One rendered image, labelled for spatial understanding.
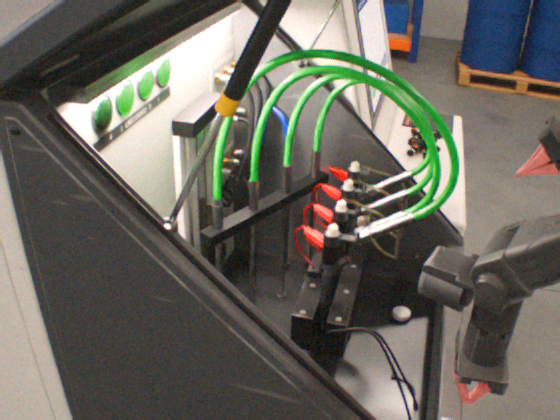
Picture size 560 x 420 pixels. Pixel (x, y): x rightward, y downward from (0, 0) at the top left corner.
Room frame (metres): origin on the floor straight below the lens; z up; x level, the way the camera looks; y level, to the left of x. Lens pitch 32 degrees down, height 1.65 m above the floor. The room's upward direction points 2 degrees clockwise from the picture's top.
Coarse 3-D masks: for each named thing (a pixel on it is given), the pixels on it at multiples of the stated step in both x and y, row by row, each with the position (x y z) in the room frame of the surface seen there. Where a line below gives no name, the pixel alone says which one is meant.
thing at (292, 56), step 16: (272, 64) 0.80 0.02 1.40; (368, 64) 0.77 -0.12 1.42; (256, 80) 0.81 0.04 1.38; (400, 80) 0.76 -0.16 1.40; (416, 96) 0.75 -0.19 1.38; (432, 112) 0.74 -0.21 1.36; (224, 128) 0.82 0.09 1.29; (448, 128) 0.74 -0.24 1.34; (224, 144) 0.82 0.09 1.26; (448, 144) 0.73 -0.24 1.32; (448, 192) 0.73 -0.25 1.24; (432, 208) 0.74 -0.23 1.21
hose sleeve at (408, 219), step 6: (402, 216) 0.75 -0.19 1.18; (408, 216) 0.75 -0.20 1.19; (390, 222) 0.75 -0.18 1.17; (396, 222) 0.75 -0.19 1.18; (402, 222) 0.74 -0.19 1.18; (408, 222) 0.74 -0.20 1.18; (414, 222) 0.74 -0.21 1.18; (372, 228) 0.76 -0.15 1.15; (378, 228) 0.76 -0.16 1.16; (384, 228) 0.75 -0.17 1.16; (390, 228) 0.75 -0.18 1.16; (396, 228) 0.75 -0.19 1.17; (372, 234) 0.76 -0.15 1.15; (378, 234) 0.75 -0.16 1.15; (384, 234) 0.75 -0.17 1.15
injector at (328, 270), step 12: (324, 240) 0.77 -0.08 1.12; (336, 240) 0.77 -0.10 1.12; (324, 252) 0.77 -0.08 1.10; (336, 252) 0.77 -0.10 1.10; (324, 264) 0.77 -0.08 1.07; (336, 264) 0.77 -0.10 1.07; (324, 276) 0.77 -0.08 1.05; (324, 288) 0.77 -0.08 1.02; (324, 300) 0.77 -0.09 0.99; (324, 312) 0.77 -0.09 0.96; (324, 324) 0.77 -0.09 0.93
